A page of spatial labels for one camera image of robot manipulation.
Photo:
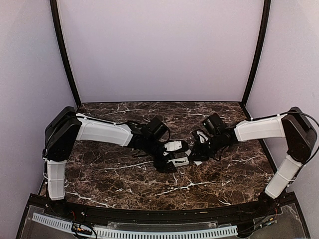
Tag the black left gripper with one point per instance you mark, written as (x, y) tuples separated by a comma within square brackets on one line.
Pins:
[(161, 165)]

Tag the black frame post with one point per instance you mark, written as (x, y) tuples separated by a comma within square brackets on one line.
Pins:
[(63, 51), (258, 51)]

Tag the black frame post left rear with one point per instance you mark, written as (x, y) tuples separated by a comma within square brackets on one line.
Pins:
[(63, 51)]

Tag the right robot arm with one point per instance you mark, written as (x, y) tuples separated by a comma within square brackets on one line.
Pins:
[(294, 126)]

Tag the white battery cover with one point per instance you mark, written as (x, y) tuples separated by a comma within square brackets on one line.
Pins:
[(197, 163)]

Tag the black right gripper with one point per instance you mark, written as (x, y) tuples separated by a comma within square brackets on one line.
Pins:
[(200, 155)]

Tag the black front frame rail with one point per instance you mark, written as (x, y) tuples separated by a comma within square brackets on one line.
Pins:
[(237, 214)]

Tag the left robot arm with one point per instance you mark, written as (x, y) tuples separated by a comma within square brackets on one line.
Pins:
[(69, 127)]

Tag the white slotted cable duct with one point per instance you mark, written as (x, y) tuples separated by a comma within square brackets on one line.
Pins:
[(138, 231)]

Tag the black frame post right rear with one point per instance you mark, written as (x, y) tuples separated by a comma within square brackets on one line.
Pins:
[(258, 51)]

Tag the white remote control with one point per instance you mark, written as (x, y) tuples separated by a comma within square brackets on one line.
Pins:
[(183, 161)]

